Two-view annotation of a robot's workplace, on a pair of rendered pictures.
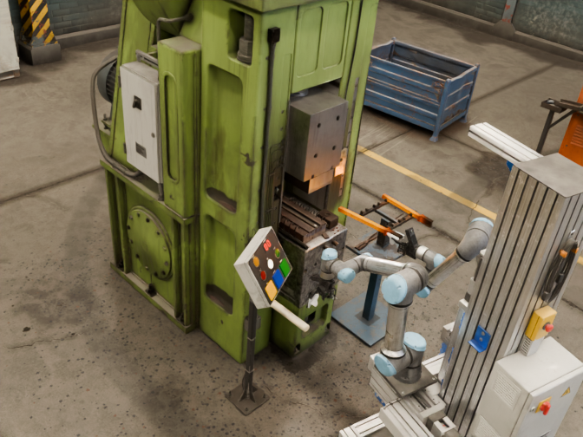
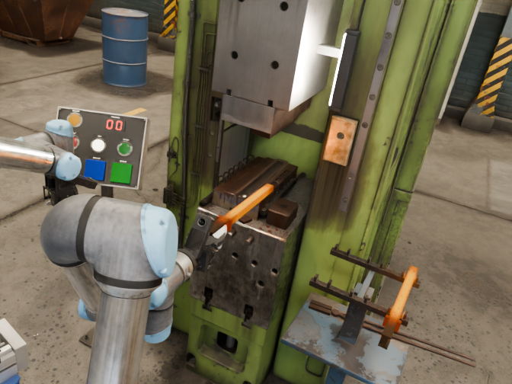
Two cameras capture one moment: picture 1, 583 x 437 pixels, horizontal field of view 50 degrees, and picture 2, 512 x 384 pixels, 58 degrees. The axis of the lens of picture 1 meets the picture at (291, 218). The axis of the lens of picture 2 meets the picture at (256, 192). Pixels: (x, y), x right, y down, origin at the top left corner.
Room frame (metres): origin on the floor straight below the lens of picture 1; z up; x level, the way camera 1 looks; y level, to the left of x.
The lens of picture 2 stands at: (2.54, -1.62, 1.83)
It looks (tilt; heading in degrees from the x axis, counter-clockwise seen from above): 28 degrees down; 69
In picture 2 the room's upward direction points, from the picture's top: 9 degrees clockwise
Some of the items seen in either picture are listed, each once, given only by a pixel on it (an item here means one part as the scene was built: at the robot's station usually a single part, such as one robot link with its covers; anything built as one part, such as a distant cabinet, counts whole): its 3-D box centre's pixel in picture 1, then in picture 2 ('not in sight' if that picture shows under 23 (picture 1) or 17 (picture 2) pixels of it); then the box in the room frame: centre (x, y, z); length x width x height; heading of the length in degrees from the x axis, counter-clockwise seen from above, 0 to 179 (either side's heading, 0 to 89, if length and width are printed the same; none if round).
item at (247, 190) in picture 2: (292, 211); (264, 177); (3.18, -0.01, 0.99); 0.42 x 0.05 x 0.01; 48
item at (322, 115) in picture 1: (303, 126); (291, 37); (3.19, -0.02, 1.56); 0.42 x 0.39 x 0.40; 48
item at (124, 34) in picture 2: not in sight; (125, 47); (2.82, 4.74, 0.44); 0.59 x 0.59 x 0.88
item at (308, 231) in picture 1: (290, 217); (257, 183); (3.16, 0.01, 0.96); 0.42 x 0.20 x 0.09; 48
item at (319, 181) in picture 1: (294, 166); (270, 100); (3.16, 0.01, 1.32); 0.42 x 0.20 x 0.10; 48
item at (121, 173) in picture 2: (284, 267); (121, 173); (2.60, 0.01, 1.01); 0.07 x 0.05 x 0.07; 163
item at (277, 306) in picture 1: (279, 309); not in sight; (2.70, 0.02, 0.62); 0.44 x 0.05 x 0.05; 48
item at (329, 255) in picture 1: (329, 260); (59, 139); (2.41, -0.20, 1.23); 0.09 x 0.08 x 0.11; 41
